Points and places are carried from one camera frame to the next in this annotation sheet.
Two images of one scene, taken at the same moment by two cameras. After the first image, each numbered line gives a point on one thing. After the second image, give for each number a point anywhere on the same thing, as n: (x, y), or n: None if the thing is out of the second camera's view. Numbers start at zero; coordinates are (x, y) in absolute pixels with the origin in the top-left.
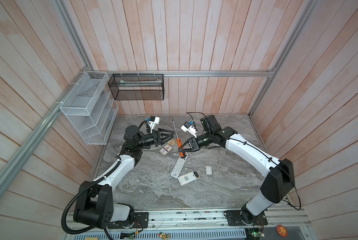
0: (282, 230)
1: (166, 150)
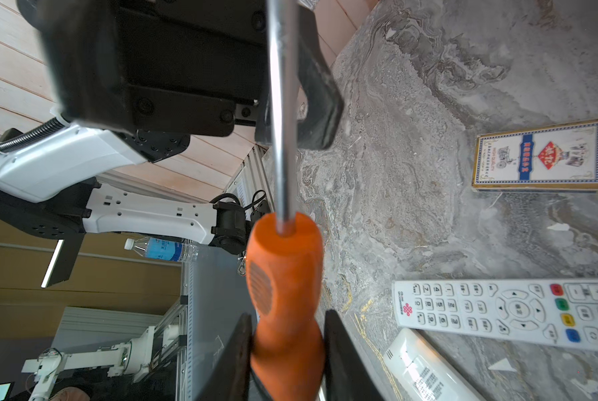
0: None
1: (574, 158)
